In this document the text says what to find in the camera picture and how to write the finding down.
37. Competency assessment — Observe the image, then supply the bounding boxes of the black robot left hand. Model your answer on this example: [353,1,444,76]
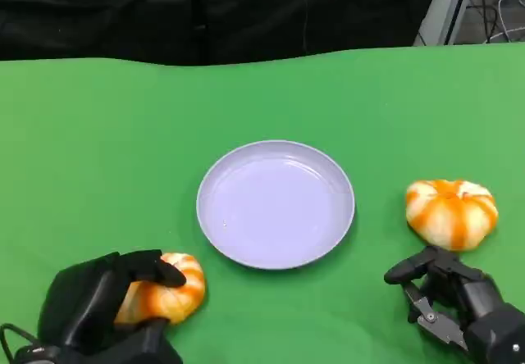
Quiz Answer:
[36,249,188,364]

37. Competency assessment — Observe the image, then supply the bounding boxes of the white cable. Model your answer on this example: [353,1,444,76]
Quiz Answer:
[486,0,525,44]

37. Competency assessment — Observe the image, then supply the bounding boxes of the black curtain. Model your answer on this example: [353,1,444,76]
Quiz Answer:
[0,0,446,66]

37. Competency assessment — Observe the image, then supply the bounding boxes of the grey metal frame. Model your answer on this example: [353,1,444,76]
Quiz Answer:
[413,0,479,47]

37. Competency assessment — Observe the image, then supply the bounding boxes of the orange white toy bread roll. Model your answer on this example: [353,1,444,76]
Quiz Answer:
[405,179,500,252]
[113,252,206,326]

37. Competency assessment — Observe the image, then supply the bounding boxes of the lilac plate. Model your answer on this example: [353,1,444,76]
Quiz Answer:
[196,139,356,271]

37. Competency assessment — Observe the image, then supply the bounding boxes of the black floor cables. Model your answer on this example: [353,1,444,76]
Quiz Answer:
[465,0,505,42]

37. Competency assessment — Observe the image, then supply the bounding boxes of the green cloth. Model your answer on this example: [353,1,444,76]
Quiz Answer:
[0,40,525,364]

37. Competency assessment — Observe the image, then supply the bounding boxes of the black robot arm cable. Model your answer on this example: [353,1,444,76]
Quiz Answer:
[0,321,42,355]

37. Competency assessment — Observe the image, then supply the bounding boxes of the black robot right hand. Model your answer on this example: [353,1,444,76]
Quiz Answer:
[384,245,525,364]

